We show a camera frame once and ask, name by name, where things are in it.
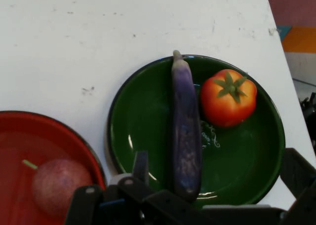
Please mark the teal foam mat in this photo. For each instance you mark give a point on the teal foam mat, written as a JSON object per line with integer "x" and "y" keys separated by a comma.
{"x": 284, "y": 32}

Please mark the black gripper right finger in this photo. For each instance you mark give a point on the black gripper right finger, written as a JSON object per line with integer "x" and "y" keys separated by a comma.
{"x": 302, "y": 185}

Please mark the red enamel plate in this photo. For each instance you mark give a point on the red enamel plate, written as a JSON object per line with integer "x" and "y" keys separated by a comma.
{"x": 17, "y": 146}

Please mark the purple toy eggplant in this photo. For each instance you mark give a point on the purple toy eggplant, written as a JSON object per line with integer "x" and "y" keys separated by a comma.
{"x": 185, "y": 126}

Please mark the orange foam piece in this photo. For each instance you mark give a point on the orange foam piece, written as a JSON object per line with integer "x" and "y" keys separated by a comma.
{"x": 302, "y": 40}

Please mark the black stand beside table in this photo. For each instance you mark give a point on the black stand beside table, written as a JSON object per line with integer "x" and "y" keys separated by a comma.
{"x": 309, "y": 111}

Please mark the big red foam block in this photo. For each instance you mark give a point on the big red foam block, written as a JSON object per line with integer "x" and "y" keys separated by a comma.
{"x": 293, "y": 5}

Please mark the green enamel plate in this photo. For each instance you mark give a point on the green enamel plate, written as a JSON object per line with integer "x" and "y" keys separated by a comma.
{"x": 237, "y": 165}

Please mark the red toy tomato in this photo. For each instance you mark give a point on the red toy tomato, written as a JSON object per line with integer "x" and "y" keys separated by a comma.
{"x": 227, "y": 109}

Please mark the dark red toy fruit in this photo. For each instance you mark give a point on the dark red toy fruit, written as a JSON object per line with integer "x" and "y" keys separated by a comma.
{"x": 56, "y": 185}

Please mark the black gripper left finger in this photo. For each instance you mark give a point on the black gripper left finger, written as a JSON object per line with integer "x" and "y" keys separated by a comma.
{"x": 116, "y": 205}

